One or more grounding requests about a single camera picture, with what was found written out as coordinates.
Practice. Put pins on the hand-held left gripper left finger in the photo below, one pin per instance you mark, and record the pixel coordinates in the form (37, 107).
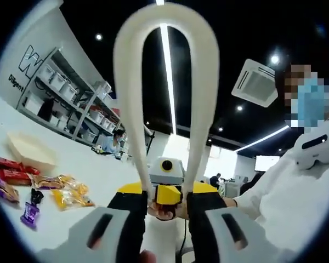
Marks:
(126, 219)

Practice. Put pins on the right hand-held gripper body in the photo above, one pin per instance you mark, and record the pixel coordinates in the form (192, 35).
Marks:
(167, 176)

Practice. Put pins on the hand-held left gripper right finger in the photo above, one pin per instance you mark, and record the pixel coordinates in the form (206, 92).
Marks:
(205, 219)

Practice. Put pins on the yellow food packet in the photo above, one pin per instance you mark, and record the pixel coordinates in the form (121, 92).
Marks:
(71, 200)
(74, 184)

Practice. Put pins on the brown purple food packet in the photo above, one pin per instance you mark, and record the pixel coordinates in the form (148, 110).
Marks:
(5, 189)
(48, 182)

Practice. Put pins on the black food packet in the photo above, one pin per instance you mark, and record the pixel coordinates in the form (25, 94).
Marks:
(36, 195)

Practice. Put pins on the white food tongs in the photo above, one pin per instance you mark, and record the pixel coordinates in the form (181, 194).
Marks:
(129, 82)

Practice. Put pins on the cream hexagonal container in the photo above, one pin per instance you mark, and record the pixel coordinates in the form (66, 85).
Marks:
(30, 148)

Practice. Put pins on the person's right hand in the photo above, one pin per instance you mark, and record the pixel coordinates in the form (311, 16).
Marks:
(164, 212)

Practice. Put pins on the person's left hand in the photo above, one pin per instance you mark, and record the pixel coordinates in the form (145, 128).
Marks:
(148, 257)

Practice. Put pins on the white yellow device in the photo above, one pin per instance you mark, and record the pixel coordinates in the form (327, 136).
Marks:
(98, 149)

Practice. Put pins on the bright white screen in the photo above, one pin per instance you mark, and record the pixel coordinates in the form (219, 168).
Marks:
(267, 163)

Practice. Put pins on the ceiling light strip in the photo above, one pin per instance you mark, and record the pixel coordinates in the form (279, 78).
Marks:
(263, 137)
(167, 68)

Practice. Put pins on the grey metal shelving rack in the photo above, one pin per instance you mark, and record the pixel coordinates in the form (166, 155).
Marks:
(80, 124)
(30, 115)

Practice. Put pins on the ceiling air vent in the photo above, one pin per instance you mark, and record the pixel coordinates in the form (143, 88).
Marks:
(255, 85)

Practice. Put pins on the black backpack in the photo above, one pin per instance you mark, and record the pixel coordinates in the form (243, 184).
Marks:
(46, 108)

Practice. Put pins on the white chest-worn device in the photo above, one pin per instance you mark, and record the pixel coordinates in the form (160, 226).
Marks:
(326, 153)

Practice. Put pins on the white cardboard box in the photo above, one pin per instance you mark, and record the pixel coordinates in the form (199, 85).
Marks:
(33, 105)

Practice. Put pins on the round ceiling spotlights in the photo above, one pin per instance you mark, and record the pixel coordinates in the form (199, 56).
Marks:
(98, 36)

